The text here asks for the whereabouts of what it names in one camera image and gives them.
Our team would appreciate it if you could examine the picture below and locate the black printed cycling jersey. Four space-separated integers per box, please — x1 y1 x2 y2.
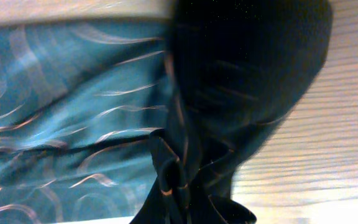
0 0 334 224

